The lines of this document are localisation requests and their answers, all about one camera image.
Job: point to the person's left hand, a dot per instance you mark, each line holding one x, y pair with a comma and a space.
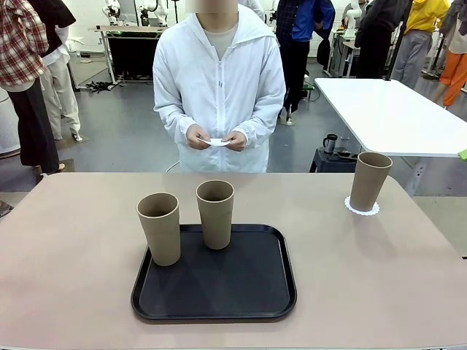
237, 142

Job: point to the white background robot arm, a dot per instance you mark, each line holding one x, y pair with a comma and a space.
157, 11
111, 11
352, 18

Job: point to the person in blue shirt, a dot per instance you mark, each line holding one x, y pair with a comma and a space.
304, 25

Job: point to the person in cream trousers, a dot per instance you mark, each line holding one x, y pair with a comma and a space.
63, 84

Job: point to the person's right hand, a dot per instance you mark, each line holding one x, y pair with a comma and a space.
195, 138

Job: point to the black vertical pole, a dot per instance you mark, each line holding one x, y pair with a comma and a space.
397, 40

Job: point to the person in white jacket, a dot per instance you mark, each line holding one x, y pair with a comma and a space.
219, 84

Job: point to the person in dark jacket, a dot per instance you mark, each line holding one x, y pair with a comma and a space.
379, 40

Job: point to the black stool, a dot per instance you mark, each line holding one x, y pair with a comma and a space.
332, 162

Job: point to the person in orange trousers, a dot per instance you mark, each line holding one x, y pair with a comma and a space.
452, 73

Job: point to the person in yellow jacket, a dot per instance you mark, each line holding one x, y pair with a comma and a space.
419, 36

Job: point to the person in plaid shirt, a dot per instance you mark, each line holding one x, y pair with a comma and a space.
22, 54

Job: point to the steel travel mug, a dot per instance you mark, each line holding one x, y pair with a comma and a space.
330, 144

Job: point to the white side table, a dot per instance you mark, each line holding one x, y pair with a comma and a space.
386, 116

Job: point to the white paper doily coaster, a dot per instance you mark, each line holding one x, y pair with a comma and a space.
217, 142
349, 208

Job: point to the black plastic tray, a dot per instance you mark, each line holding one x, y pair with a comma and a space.
219, 284

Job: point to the person's left forearm white sleeve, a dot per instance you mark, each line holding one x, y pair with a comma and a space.
264, 120

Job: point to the grey workbench with black panel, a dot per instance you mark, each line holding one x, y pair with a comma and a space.
131, 51

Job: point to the person's right forearm white sleeve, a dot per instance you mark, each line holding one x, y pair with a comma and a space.
171, 116

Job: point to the tall brown cup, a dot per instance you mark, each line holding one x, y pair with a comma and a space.
369, 186
162, 233
216, 222

